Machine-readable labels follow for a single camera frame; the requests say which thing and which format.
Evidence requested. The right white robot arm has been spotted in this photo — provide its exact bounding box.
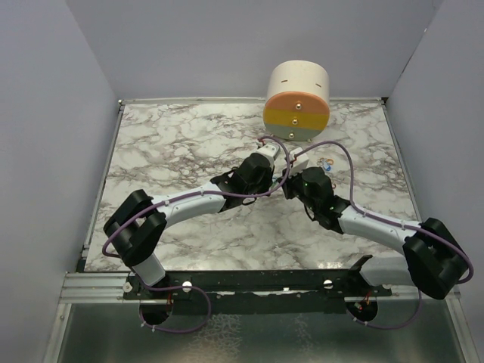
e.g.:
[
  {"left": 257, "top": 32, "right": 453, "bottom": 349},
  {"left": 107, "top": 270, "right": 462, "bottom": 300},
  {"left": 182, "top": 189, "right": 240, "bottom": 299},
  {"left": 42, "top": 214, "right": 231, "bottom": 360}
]
[{"left": 282, "top": 166, "right": 473, "bottom": 299}]

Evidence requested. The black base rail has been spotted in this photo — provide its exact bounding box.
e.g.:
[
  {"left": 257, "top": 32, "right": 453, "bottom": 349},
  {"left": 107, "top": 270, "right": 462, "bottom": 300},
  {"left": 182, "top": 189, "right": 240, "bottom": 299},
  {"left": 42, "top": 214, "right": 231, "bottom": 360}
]
[{"left": 123, "top": 268, "right": 391, "bottom": 315}]

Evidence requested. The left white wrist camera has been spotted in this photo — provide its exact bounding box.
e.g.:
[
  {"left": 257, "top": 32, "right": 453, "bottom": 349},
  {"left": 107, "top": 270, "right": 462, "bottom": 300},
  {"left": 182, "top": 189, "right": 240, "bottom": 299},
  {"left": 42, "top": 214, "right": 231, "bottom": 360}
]
[{"left": 256, "top": 140, "right": 281, "bottom": 166}]

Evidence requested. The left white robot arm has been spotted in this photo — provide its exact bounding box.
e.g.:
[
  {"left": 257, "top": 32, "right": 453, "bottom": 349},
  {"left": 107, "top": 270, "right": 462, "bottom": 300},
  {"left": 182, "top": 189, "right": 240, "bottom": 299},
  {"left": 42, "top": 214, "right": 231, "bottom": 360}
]
[{"left": 103, "top": 145, "right": 279, "bottom": 299}]

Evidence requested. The blue tagged key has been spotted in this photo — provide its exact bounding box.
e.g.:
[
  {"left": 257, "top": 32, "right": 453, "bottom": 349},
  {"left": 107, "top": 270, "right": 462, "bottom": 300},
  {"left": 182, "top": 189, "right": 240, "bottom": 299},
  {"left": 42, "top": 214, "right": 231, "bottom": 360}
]
[{"left": 320, "top": 160, "right": 332, "bottom": 172}]

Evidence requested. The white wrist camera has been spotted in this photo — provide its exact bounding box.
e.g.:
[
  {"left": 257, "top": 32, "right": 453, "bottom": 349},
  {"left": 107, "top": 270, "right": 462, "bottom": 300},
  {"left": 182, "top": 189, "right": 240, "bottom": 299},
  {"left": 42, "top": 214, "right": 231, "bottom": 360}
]
[
  {"left": 288, "top": 147, "right": 309, "bottom": 178},
  {"left": 256, "top": 140, "right": 281, "bottom": 166}
]

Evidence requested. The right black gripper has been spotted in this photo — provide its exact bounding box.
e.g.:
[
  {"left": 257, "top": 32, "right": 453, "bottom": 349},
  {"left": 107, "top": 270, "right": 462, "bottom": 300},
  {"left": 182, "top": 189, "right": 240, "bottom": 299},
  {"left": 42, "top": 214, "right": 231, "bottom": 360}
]
[{"left": 278, "top": 164, "right": 319, "bottom": 213}]

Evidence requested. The round three-drawer mini cabinet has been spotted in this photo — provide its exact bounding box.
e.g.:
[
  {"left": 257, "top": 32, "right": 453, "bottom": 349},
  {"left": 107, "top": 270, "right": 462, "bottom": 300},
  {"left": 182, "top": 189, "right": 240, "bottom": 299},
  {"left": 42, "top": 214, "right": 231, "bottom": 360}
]
[{"left": 262, "top": 60, "right": 330, "bottom": 141}]

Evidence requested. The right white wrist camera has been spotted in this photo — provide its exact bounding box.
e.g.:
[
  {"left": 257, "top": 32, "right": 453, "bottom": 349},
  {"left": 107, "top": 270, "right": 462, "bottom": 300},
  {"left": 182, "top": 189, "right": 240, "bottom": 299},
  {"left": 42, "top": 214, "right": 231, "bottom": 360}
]
[{"left": 288, "top": 147, "right": 309, "bottom": 178}]

